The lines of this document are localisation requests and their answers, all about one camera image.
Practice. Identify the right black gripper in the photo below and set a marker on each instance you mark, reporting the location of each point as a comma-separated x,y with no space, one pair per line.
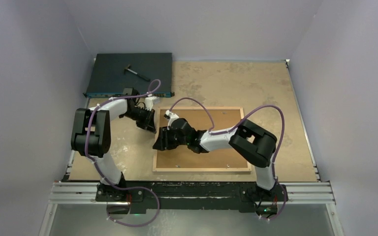
163,141

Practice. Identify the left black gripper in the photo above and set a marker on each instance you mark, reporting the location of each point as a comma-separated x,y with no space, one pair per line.
148,123

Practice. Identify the brown backing board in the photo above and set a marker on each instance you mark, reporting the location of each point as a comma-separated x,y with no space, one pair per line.
221,156

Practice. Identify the wooden picture frame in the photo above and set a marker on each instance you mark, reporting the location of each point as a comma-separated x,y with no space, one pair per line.
202,169

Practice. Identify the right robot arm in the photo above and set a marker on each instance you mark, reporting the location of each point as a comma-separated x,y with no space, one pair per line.
255,144

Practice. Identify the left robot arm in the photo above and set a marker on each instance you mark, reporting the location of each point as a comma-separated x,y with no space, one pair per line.
91,135

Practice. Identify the small black hammer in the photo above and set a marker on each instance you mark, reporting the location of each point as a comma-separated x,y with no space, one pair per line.
128,69

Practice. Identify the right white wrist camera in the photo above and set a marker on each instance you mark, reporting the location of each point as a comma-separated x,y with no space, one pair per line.
170,116

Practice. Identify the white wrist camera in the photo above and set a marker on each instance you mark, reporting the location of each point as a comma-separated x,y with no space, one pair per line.
170,116
149,101

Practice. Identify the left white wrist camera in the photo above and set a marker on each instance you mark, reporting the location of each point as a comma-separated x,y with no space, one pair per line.
149,101

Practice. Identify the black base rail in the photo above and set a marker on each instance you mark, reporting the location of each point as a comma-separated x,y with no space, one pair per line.
243,196

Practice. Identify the dark network switch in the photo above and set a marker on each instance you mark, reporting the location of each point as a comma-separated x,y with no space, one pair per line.
108,78

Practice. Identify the aluminium extrusion rail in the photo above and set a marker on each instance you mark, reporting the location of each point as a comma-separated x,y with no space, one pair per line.
84,193

